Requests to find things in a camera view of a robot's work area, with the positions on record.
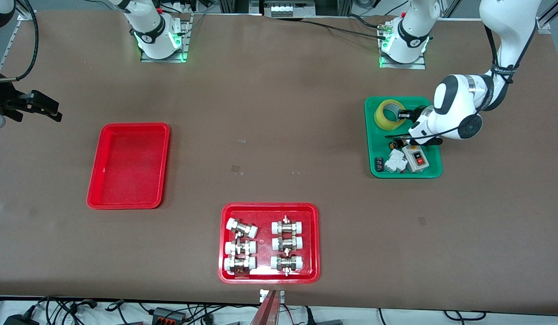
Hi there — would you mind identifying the yellow packing tape roll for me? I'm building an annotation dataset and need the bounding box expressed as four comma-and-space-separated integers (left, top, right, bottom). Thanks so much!
374, 99, 406, 131

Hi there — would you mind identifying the green plastic tray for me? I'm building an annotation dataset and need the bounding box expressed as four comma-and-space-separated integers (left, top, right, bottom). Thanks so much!
364, 96, 443, 179

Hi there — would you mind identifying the plain red plastic tray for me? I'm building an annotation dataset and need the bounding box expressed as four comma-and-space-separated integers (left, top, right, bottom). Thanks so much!
86, 122, 171, 210

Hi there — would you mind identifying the red tray with pipe fittings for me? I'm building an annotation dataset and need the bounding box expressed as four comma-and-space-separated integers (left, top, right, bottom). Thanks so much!
218, 202, 321, 284

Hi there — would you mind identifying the white circuit breaker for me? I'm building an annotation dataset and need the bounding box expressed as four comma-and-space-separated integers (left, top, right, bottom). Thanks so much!
384, 149, 407, 174

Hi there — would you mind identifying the white capped metal pipe fitting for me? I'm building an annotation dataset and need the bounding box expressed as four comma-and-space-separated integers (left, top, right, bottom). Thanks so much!
227, 218, 258, 239
272, 235, 304, 252
224, 239, 257, 256
270, 254, 304, 276
271, 215, 305, 235
223, 255, 257, 275

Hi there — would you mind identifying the white power strip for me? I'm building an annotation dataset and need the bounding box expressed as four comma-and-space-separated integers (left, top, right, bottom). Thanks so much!
263, 0, 316, 18

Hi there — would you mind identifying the black power adapter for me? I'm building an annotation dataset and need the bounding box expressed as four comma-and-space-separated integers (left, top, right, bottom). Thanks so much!
3, 312, 38, 325

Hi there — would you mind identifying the grey and orange connector block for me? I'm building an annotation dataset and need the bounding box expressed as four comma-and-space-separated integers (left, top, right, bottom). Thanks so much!
152, 307, 188, 325

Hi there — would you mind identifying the grey on-off switch box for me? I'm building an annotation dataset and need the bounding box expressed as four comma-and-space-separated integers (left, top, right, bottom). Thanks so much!
404, 145, 430, 174

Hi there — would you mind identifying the aluminium table edge rail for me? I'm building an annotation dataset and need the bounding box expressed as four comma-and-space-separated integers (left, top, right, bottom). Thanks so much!
0, 14, 25, 70

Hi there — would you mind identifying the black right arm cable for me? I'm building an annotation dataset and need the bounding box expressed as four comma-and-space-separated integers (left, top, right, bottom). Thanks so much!
0, 0, 39, 83

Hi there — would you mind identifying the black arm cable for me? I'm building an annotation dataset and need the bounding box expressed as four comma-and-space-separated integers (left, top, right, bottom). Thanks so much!
0, 0, 39, 83
412, 25, 535, 139

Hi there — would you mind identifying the black table cable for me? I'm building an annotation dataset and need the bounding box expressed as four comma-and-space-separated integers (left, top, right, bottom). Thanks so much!
346, 14, 390, 30
301, 19, 388, 40

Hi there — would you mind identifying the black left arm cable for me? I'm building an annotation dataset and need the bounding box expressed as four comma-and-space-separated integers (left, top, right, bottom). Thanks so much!
412, 25, 535, 139

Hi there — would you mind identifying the aluminium extrusion frame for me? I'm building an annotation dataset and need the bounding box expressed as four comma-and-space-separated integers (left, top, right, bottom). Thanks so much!
535, 0, 558, 33

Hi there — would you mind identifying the black floor cable bundle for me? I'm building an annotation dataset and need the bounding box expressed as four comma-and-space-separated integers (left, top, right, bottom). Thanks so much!
33, 296, 100, 325

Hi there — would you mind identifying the silver post bracket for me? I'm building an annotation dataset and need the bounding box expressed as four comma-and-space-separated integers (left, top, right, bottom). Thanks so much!
259, 289, 285, 304

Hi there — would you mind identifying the red metal post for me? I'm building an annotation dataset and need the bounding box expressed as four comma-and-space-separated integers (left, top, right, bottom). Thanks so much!
250, 290, 280, 325

